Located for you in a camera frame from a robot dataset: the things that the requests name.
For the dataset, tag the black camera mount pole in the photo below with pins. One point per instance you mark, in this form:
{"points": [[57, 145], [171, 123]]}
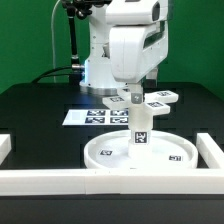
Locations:
{"points": [[80, 9]]}

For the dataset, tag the white cross-shaped table base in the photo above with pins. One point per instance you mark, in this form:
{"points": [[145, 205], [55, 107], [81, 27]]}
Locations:
{"points": [[158, 102]]}

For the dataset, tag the white fence bar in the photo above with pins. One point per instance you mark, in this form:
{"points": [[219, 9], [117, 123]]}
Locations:
{"points": [[210, 151], [96, 181]]}

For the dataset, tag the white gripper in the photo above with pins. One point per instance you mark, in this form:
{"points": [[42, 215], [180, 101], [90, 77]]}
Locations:
{"points": [[135, 52]]}

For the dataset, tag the white round table top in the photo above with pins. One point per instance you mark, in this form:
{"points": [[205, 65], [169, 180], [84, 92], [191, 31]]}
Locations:
{"points": [[151, 150]]}

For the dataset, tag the white left fence block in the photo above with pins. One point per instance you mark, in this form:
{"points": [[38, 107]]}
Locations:
{"points": [[5, 146]]}

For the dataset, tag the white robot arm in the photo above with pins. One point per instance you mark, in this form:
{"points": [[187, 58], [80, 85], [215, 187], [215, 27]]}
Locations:
{"points": [[98, 77]]}

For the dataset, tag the white marker sheet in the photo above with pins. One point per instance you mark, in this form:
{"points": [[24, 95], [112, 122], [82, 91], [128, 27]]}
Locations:
{"points": [[81, 117]]}

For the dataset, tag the white right fence bar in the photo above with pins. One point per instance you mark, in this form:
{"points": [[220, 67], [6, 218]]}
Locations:
{"points": [[210, 151]]}

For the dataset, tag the white front fence bar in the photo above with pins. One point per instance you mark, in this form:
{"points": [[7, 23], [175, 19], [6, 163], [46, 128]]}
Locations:
{"points": [[96, 181]]}

